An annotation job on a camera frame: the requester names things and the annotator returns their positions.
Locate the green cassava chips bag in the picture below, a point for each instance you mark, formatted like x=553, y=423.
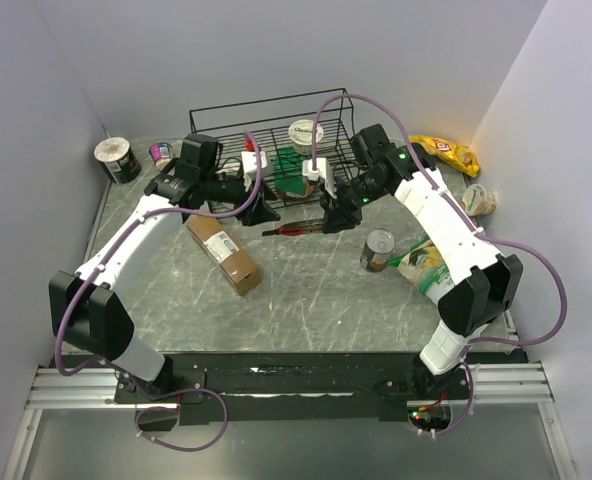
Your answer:
x=424, y=267

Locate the purple yogurt cup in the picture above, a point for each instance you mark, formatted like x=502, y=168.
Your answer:
x=161, y=154

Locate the yellow Lays chips bag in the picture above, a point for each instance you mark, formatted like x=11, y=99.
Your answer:
x=458, y=156

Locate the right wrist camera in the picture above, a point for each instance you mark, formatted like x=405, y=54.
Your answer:
x=319, y=172

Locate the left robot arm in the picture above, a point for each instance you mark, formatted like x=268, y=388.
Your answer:
x=86, y=306

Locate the brown cardboard express box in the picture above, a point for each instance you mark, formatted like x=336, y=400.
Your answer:
x=237, y=266

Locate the Chobani yogurt cup right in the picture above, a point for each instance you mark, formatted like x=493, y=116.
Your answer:
x=477, y=200

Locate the tin food can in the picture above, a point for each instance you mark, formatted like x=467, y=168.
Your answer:
x=377, y=250

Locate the black wire rack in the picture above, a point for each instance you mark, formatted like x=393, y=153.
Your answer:
x=269, y=119

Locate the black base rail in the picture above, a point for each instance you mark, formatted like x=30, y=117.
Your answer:
x=264, y=386

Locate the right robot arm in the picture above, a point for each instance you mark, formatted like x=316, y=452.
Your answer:
x=485, y=280

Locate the Chobani yogurt cup in rack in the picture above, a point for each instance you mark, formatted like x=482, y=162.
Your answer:
x=300, y=135

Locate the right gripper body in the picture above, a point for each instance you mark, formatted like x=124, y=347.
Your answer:
x=356, y=193

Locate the red utility knife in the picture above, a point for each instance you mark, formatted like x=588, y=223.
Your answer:
x=295, y=229

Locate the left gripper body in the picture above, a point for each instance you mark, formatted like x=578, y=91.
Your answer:
x=231, y=189

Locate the black can white lid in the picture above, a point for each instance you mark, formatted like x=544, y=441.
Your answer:
x=117, y=160

